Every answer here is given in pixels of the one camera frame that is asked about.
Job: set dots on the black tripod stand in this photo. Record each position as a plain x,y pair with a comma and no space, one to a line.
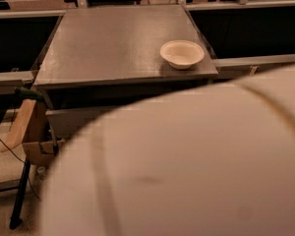
15,220

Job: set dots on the grey wooden drawer cabinet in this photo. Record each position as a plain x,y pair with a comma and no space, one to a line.
115,45

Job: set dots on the grey rail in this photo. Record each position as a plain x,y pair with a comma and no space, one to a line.
11,80
232,68

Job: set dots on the green handled tool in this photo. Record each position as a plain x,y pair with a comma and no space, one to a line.
26,93

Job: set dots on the white paper bowl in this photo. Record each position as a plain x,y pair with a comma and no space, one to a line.
182,54

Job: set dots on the grey rail right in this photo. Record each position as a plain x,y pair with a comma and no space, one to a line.
232,68

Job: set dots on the grey rail left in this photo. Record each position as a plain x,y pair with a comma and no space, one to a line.
11,80

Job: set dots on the brown cardboard piece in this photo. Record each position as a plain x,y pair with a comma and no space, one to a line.
30,131

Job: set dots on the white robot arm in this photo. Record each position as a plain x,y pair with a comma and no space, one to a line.
208,161

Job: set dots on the clear plastic bottle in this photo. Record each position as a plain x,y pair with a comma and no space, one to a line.
41,172

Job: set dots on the grey top drawer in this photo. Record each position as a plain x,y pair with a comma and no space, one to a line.
66,122

